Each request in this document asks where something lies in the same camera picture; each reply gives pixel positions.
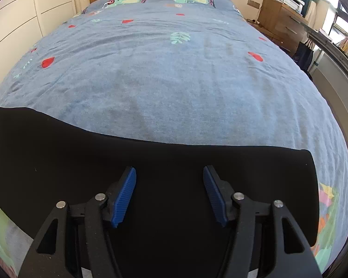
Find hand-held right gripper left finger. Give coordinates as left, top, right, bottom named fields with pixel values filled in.
left=17, top=166, right=137, bottom=278

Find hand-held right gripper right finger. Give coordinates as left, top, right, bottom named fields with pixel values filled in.
left=202, top=165, right=322, bottom=278

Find black pants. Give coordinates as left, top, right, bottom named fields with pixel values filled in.
left=0, top=107, right=320, bottom=278

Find blue printed bedsheet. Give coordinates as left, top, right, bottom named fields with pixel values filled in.
left=0, top=0, right=348, bottom=273

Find black bag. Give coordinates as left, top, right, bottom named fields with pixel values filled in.
left=293, top=39, right=315, bottom=71

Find wooden nightstand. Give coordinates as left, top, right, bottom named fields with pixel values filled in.
left=257, top=23, right=282, bottom=47

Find grey window ledge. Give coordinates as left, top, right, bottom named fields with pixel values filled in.
left=303, top=23, right=348, bottom=73

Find wooden dresser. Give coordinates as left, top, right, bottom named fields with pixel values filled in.
left=259, top=0, right=309, bottom=57

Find pale flat book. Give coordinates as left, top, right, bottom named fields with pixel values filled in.
left=316, top=29, right=333, bottom=43

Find white wardrobe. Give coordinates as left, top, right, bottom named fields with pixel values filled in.
left=0, top=0, right=89, bottom=90

